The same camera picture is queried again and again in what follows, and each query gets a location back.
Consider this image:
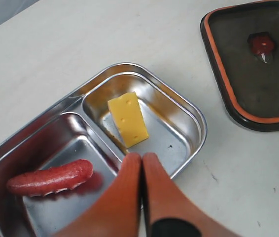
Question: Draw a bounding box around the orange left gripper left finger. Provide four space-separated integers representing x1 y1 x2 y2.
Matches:
54 153 141 237

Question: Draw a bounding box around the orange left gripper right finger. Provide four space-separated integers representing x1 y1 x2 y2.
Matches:
142 153 238 237

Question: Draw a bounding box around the red toy sausage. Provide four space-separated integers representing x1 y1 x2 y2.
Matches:
6 159 93 197

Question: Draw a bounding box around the yellow toy cheese wedge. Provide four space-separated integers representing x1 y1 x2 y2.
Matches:
107 92 149 148

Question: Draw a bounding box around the dark transparent box lid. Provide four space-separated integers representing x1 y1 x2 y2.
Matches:
200 0 279 132

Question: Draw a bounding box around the stainless steel lunch box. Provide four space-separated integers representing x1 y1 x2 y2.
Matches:
0 63 207 237

